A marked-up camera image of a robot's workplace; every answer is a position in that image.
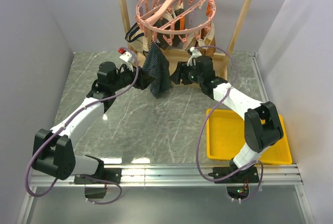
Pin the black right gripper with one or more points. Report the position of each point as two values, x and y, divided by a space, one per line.
184 69

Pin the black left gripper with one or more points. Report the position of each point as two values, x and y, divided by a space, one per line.
142 81

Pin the navy striped underwear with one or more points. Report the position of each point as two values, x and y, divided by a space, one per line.
157 66

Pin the pink round clip hanger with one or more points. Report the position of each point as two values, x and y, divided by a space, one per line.
169 22

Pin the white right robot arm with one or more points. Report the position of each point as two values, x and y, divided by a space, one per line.
262 123

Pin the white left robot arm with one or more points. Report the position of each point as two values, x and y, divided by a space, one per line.
53 152

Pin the wooden hanger rack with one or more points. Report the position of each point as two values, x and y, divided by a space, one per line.
220 61

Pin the brown hanging garment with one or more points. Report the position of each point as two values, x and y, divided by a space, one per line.
204 37

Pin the yellow plastic tray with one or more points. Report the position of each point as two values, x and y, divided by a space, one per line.
225 138

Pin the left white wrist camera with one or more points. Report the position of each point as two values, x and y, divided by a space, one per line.
126 56

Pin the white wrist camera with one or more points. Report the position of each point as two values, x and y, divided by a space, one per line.
126 56
194 53

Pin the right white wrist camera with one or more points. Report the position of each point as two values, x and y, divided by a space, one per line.
194 53

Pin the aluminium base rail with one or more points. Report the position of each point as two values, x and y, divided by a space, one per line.
173 175

